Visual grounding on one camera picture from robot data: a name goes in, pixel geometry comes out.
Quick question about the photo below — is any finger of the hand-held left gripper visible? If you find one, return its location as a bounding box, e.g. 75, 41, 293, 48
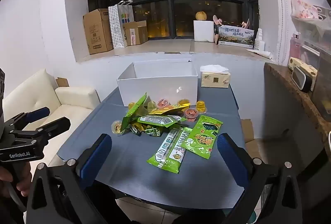
11, 116, 71, 141
5, 107, 50, 130

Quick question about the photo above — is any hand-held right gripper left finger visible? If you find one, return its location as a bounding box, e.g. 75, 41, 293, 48
26, 133, 117, 224

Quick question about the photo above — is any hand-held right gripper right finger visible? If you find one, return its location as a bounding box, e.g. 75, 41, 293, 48
217, 133, 303, 224

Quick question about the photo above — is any red jelly cup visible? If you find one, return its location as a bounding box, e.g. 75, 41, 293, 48
155, 98, 172, 109
182, 108, 200, 123

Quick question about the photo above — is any white cardboard box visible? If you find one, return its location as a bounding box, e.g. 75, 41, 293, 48
116, 59, 198, 107

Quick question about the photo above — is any person's left hand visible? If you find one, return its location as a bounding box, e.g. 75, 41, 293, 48
0, 161, 32, 199

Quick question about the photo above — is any cream leather sofa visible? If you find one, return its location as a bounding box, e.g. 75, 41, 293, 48
2, 68, 101, 166

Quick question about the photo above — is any flat cardboard sheet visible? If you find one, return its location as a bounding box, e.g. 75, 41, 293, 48
240, 119, 255, 143

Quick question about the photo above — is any large green snack packet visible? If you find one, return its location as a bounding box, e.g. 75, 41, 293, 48
180, 115, 223, 160

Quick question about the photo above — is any brown cardboard piece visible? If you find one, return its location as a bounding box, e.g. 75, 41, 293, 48
55, 77, 69, 88

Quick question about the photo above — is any yellow jelly cup printed lid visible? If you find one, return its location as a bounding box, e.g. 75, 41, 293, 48
111, 119, 126, 135

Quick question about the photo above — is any orange jelly cup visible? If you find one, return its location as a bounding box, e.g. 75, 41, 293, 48
196, 100, 209, 114

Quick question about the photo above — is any plain green snack packet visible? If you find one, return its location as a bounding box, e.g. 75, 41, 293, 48
122, 93, 148, 132

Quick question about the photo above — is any green and white snack packet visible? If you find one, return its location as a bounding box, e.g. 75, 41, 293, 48
146, 126, 193, 174

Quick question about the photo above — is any green packet with grey window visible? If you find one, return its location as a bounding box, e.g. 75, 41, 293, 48
135, 114, 183, 127

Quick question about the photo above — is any clear yellow jelly cup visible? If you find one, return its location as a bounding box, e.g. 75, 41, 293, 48
176, 98, 191, 108

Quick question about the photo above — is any yellow snack packet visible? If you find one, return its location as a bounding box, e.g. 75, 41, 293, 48
148, 104, 191, 116

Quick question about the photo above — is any yellow tissue pack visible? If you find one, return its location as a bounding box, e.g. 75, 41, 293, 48
200, 64, 231, 88

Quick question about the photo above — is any large brown cardboard box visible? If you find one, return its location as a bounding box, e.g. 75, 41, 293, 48
83, 8, 114, 55

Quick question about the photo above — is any rolled white paper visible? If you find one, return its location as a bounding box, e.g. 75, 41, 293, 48
246, 49, 272, 59

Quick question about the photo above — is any white dotted paper bag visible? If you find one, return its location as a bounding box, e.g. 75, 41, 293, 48
108, 0, 135, 49

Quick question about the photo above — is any yellow cheese-shaped device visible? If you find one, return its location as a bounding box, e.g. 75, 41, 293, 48
288, 57, 318, 93

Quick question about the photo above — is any white plastic bottle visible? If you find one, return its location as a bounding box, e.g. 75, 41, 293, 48
254, 28, 266, 50

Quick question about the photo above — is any small open cardboard box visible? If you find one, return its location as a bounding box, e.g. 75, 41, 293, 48
122, 20, 149, 46

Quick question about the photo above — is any printed landscape gift box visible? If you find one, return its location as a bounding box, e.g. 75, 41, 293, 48
218, 25, 255, 49

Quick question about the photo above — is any white foam box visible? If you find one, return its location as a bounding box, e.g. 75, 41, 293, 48
193, 20, 215, 42

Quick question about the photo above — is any clear plastic storage rack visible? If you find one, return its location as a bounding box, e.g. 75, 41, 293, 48
289, 0, 331, 116

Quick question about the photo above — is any pink floral pouch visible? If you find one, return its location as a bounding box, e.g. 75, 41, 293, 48
291, 0, 320, 19

